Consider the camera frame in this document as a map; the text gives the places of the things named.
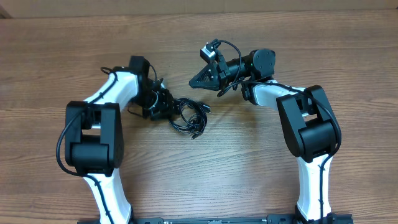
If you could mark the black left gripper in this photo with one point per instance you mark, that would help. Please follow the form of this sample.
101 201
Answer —
165 107

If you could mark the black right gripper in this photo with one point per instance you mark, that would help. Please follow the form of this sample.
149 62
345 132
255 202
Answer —
220 74

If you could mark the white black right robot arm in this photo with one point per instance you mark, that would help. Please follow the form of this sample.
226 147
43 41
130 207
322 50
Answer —
308 123

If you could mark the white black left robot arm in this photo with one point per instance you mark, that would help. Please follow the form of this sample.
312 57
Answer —
91 144

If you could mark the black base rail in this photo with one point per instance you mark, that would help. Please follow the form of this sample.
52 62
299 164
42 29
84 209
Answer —
217 220

